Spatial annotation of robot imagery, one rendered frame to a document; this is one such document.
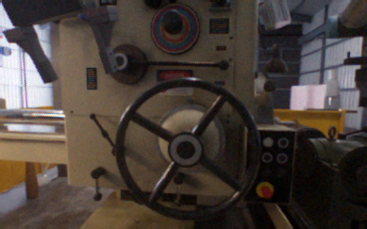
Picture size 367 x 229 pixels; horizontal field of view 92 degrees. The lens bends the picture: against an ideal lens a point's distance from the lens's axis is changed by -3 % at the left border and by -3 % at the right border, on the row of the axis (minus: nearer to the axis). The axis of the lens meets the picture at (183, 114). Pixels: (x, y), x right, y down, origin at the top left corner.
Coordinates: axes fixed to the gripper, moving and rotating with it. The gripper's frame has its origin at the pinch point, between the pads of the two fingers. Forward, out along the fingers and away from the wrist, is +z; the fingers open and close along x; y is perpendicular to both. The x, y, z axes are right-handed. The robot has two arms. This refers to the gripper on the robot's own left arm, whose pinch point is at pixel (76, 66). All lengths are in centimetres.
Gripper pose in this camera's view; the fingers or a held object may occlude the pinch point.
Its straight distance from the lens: 40.2
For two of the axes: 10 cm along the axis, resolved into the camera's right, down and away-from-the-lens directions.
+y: 0.9, -4.8, 8.7
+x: -9.8, 1.0, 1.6
